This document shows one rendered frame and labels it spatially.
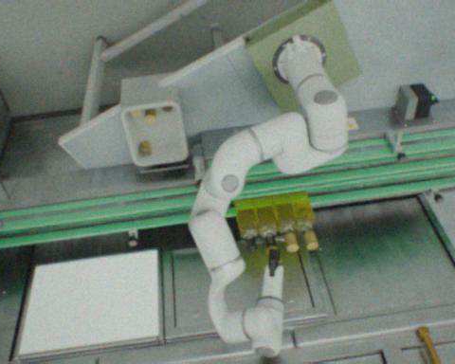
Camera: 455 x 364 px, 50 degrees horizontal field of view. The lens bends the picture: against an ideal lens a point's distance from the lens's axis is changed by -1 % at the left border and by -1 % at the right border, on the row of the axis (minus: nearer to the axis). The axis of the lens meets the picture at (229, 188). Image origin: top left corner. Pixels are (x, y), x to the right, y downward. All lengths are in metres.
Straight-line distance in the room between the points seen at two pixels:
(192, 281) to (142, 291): 0.16
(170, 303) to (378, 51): 0.98
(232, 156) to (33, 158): 1.27
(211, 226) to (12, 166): 1.26
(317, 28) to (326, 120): 0.33
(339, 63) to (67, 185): 0.94
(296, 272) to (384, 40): 0.75
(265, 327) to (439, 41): 1.00
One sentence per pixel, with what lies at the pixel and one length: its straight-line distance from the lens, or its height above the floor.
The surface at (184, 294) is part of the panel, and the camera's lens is 1.52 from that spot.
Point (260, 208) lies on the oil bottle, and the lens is 1.51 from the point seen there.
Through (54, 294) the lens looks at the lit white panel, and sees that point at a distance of 1.64.
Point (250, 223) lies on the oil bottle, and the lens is 1.47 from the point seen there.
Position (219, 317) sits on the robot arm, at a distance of 1.23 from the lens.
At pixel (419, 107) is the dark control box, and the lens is 1.66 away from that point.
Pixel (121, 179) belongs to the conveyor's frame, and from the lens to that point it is 1.64.
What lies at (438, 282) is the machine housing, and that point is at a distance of 1.64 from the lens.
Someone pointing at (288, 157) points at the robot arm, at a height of 1.16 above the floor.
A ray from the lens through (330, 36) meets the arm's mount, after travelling 1.43.
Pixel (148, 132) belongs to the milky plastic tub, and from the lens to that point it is 1.58.
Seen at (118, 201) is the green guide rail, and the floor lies 0.91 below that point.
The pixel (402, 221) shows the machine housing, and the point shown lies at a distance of 1.77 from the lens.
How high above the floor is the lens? 2.03
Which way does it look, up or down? 46 degrees down
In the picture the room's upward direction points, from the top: 170 degrees clockwise
